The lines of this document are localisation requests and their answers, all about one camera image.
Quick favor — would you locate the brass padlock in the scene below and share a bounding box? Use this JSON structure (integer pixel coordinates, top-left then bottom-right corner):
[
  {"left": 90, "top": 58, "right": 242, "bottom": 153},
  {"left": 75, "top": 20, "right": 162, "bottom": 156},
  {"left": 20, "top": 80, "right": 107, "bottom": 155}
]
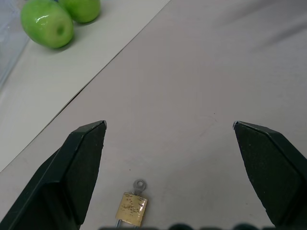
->
[{"left": 114, "top": 192, "right": 149, "bottom": 228}]

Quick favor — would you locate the cream table mat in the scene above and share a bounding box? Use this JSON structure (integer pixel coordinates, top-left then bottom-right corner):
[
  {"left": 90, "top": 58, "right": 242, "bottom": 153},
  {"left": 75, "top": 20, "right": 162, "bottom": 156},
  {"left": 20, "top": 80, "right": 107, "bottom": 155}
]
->
[{"left": 0, "top": 0, "right": 172, "bottom": 173}]

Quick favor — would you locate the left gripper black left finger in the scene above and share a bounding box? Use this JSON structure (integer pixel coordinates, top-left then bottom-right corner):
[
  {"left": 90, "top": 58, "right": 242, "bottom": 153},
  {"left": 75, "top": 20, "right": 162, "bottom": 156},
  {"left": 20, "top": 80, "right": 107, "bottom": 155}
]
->
[{"left": 0, "top": 120, "right": 107, "bottom": 230}]

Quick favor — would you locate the grey-tan table mat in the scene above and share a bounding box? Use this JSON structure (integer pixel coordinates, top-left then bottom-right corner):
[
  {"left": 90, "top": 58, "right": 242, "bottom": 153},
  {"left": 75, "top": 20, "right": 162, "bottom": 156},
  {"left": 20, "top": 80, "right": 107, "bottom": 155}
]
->
[{"left": 0, "top": 0, "right": 307, "bottom": 230}]

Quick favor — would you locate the clear plastic storage box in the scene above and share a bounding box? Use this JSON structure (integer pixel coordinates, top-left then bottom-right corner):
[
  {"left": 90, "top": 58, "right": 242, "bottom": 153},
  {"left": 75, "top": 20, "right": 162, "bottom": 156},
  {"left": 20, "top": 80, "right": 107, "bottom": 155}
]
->
[{"left": 0, "top": 0, "right": 31, "bottom": 87}]

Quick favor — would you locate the green apple with dark pit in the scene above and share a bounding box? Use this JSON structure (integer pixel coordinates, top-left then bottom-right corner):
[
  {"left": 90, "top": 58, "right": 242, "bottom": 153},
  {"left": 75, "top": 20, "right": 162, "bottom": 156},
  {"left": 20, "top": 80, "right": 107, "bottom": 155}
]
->
[{"left": 20, "top": 0, "right": 75, "bottom": 49}]

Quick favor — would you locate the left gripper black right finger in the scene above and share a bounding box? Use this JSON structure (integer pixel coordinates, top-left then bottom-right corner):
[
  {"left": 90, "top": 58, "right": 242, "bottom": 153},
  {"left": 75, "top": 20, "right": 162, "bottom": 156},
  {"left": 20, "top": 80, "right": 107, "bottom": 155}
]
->
[{"left": 232, "top": 120, "right": 307, "bottom": 230}]

